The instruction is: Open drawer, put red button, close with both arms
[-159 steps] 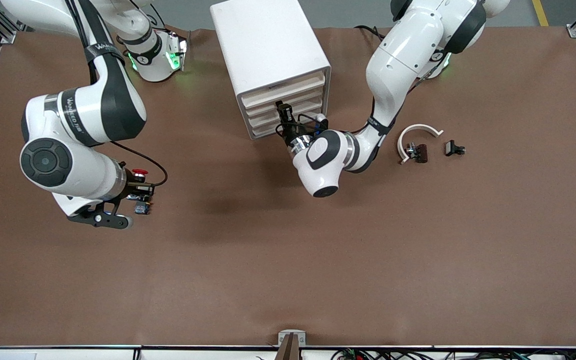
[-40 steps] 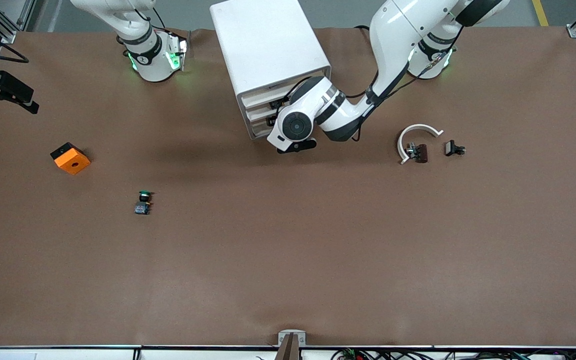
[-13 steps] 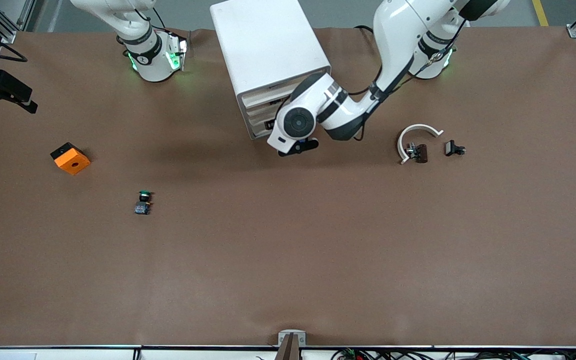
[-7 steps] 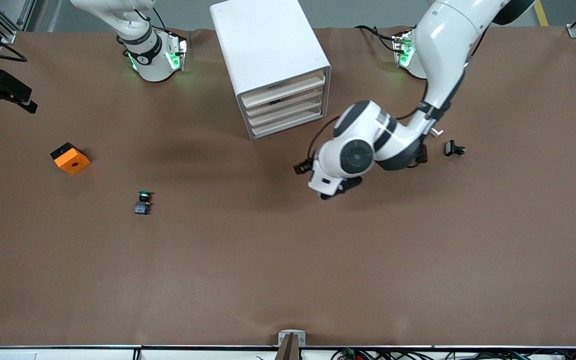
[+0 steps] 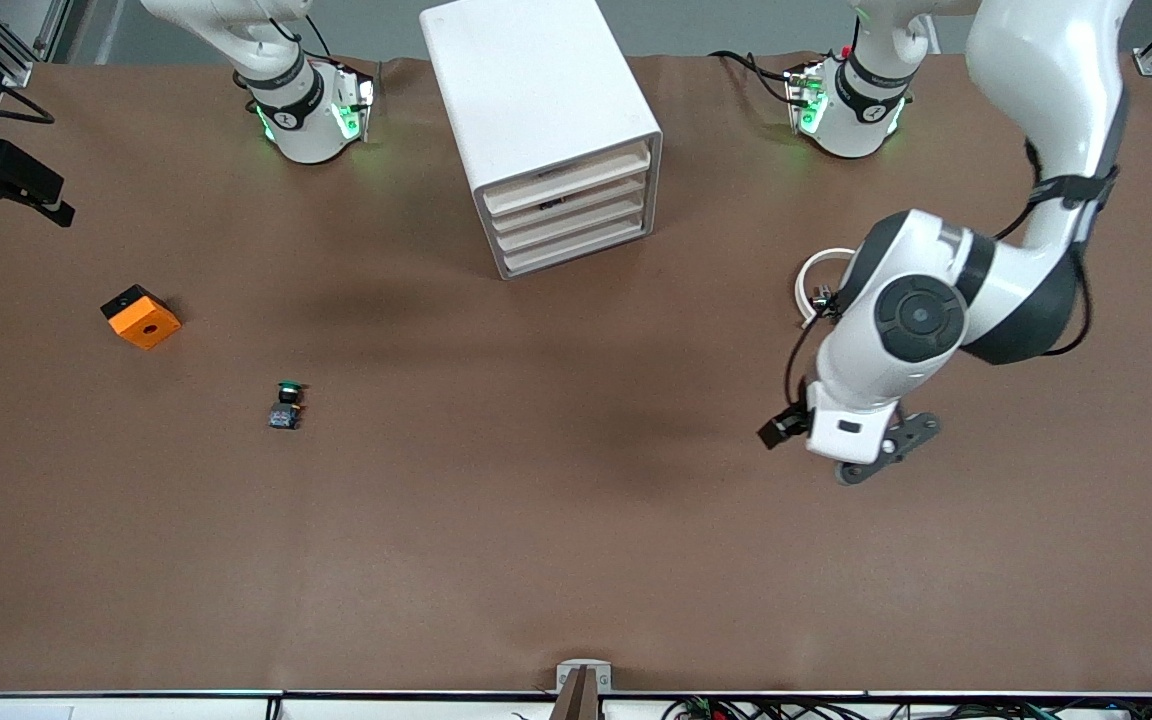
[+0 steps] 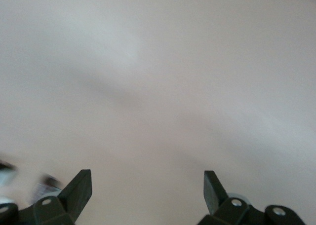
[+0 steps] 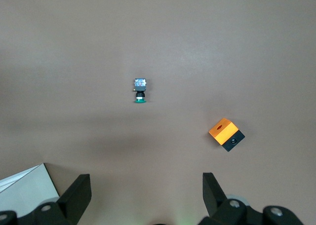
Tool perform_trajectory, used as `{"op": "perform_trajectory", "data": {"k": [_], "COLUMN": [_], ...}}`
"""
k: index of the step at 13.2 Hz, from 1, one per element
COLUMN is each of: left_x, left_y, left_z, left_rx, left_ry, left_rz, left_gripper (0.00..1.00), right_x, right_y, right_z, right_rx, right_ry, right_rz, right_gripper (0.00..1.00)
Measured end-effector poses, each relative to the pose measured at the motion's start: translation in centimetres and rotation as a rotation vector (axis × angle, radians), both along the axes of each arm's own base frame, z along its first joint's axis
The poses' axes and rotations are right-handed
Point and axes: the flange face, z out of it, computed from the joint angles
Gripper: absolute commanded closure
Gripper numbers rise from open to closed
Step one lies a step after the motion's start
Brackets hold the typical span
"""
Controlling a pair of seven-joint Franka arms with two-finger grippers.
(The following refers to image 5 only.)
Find green push button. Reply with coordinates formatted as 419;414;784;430
269;380;309;431

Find brown table cover sheet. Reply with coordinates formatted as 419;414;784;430
0;50;1152;696

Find white curved plastic ring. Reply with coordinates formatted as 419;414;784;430
796;247;857;331

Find orange button enclosure box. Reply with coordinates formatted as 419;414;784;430
99;284;183;352

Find aluminium bracket with post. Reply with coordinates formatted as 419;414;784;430
548;660;613;720

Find black base cable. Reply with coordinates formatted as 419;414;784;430
711;50;799;106

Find white table edge rail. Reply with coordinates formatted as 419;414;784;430
0;690;1152;720

